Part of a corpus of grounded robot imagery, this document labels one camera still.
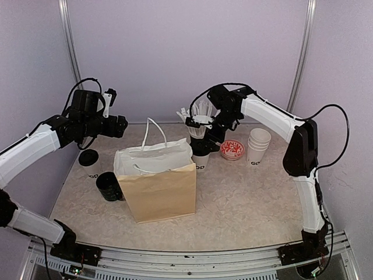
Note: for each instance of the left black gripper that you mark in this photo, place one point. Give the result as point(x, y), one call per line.
point(119, 128)

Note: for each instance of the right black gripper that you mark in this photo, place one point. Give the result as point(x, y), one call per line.
point(207, 139)

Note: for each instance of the white paper cup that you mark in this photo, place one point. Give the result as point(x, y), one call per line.
point(94, 170)
point(200, 162)

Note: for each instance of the brown paper bag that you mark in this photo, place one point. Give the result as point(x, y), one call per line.
point(158, 181)

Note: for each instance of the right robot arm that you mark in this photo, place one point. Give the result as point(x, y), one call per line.
point(300, 160)

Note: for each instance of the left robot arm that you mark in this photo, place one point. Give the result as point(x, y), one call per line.
point(85, 115)

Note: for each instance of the red patterned bowl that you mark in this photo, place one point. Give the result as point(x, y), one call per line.
point(232, 149)

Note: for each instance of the stack of white paper cups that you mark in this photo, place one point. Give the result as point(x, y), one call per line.
point(258, 142)

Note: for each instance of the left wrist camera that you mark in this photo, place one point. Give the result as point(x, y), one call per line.
point(109, 97)

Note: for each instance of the left aluminium post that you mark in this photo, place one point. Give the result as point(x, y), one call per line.
point(67, 28)

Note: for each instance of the aluminium post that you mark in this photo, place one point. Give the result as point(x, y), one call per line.
point(67, 28)
point(302, 58)

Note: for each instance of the aluminium front rail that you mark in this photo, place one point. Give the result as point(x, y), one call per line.
point(117, 263)

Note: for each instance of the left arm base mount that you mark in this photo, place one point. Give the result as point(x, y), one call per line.
point(76, 252)

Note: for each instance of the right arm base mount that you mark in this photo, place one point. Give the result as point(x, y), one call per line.
point(304, 251)

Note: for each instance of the right aluminium post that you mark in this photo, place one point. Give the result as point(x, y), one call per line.
point(302, 58)

